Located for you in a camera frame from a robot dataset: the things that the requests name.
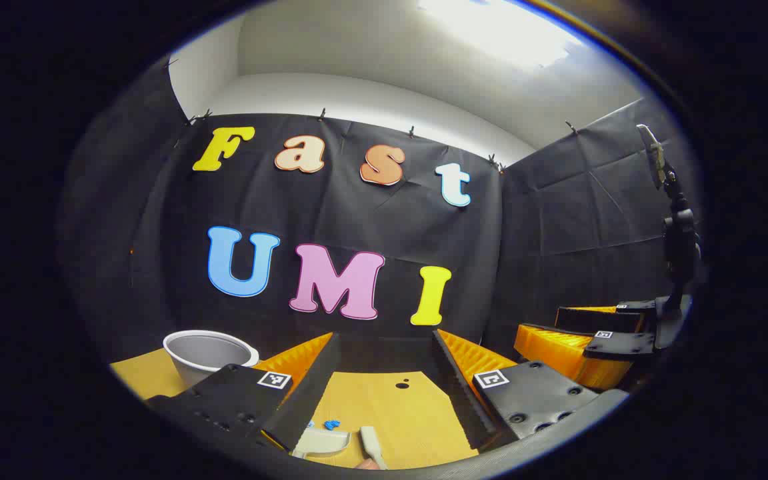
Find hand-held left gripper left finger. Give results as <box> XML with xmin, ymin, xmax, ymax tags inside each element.
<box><xmin>147</xmin><ymin>331</ymin><xmax>343</xmax><ymax>454</ymax></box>

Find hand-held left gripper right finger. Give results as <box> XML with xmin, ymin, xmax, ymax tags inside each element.
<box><xmin>432</xmin><ymin>328</ymin><xmax>629</xmax><ymax>453</ymax></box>

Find grey plastic dustpan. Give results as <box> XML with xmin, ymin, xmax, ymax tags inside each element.
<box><xmin>291</xmin><ymin>427</ymin><xmax>352</xmax><ymax>459</ymax></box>

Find small grey broom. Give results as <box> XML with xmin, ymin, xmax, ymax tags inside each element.
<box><xmin>359</xmin><ymin>426</ymin><xmax>389</xmax><ymax>469</ymax></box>

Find grey garbage bin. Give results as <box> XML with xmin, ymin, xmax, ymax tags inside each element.
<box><xmin>163</xmin><ymin>329</ymin><xmax>261</xmax><ymax>389</ymax></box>

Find wooden desktop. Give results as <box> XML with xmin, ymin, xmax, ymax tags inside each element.
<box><xmin>109</xmin><ymin>347</ymin><xmax>482</xmax><ymax>471</ymax></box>

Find mounted phone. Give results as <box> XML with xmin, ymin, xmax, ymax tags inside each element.
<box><xmin>636</xmin><ymin>123</ymin><xmax>667</xmax><ymax>191</ymax></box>

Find row of black clips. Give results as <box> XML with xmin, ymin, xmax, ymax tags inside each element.
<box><xmin>164</xmin><ymin>59</ymin><xmax>578</xmax><ymax>173</ymax></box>

